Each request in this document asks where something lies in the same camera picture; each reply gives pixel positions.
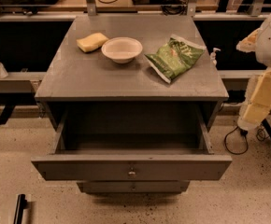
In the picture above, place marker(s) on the grey top drawer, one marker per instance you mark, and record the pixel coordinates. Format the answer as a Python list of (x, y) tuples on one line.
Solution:
[(160, 141)]

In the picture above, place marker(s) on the grey drawer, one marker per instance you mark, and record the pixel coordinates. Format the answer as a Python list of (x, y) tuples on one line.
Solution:
[(93, 187), (160, 141)]

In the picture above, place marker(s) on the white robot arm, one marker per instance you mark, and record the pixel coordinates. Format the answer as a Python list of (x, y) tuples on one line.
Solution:
[(257, 104)]

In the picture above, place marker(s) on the grey wooden drawer cabinet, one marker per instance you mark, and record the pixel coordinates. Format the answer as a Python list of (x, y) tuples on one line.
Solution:
[(74, 76)]

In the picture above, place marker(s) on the grey lower drawer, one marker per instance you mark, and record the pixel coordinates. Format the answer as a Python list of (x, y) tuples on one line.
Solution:
[(93, 187)]

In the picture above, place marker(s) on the white bowl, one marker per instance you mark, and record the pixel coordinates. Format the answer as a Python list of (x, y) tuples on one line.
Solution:
[(122, 49)]

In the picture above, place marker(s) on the green chip bag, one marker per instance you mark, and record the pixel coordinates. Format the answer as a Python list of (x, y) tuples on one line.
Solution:
[(175, 57)]

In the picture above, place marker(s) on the yellow sponge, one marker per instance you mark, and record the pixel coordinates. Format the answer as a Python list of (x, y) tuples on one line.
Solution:
[(92, 42)]

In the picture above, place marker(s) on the white pump bottle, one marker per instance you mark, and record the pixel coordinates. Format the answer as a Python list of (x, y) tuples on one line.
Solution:
[(213, 55)]

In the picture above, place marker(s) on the black floor bar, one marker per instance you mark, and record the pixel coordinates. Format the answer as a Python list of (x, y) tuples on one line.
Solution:
[(20, 206)]

